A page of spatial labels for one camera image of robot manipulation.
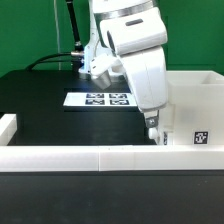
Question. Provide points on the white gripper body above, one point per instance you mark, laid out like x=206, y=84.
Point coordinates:
x=137, y=41

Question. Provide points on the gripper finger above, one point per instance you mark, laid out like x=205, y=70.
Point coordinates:
x=151, y=119

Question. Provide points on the white drawer cabinet box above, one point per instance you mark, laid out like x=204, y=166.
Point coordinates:
x=198, y=97

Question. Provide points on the white drawer tray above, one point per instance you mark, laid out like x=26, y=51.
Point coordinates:
x=166, y=118
x=160, y=138

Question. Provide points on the white front drawer tray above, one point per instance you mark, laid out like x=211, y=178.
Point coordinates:
x=160, y=138

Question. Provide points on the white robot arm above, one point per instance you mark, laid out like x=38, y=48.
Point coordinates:
x=103, y=66

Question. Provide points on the white marker sheet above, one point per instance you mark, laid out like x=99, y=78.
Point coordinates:
x=80, y=99

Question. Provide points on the white fence wall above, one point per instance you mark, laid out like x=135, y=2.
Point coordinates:
x=102, y=158

